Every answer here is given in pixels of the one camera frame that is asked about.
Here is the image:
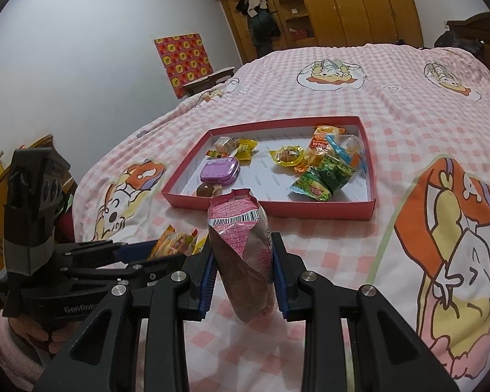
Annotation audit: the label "red yellow patterned board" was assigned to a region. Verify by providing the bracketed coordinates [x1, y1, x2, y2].
[154, 34, 213, 98]

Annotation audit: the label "orange rice cracker pack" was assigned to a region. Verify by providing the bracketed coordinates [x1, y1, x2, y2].
[294, 125, 346, 173]

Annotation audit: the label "blue clear candy packet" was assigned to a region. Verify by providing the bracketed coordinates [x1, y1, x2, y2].
[326, 134, 367, 172]

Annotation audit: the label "dark wooden headboard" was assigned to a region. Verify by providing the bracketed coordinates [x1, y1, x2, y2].
[434, 11, 490, 70]

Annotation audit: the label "dark hanging clothes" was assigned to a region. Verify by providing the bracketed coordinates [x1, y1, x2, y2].
[235, 0, 281, 58]

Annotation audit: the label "clear burger gummy packet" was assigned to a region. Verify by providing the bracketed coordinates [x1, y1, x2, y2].
[210, 136, 237, 156]

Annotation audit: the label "small wooden side table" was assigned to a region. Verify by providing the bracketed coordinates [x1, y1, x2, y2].
[183, 66, 234, 96]

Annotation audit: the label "green snack packet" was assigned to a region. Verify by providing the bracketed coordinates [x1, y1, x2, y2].
[289, 155, 356, 202]

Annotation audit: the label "pink cardboard box tray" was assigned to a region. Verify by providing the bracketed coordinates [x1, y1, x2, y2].
[162, 116, 376, 221]

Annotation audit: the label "left hand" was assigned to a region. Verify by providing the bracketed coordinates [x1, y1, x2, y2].
[8, 315, 81, 355]

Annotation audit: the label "pink checkered bed sheet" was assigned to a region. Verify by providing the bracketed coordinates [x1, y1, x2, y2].
[73, 44, 490, 391]

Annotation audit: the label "chocolate ball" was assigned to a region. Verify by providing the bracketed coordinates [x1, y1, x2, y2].
[195, 182, 222, 198]

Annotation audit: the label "purple mint tin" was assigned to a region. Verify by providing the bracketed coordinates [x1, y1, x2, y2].
[200, 157, 240, 186]

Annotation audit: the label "yellow jelly cup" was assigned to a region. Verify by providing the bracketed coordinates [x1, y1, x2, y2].
[269, 145, 304, 167]

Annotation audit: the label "pink brown snack bag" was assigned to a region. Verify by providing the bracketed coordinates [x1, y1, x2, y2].
[207, 188, 275, 323]

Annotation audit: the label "wooden wardrobe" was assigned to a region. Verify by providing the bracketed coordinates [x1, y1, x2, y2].
[219, 0, 423, 62]

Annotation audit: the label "yellow candy packet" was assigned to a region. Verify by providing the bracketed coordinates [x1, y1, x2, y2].
[234, 138, 257, 163]

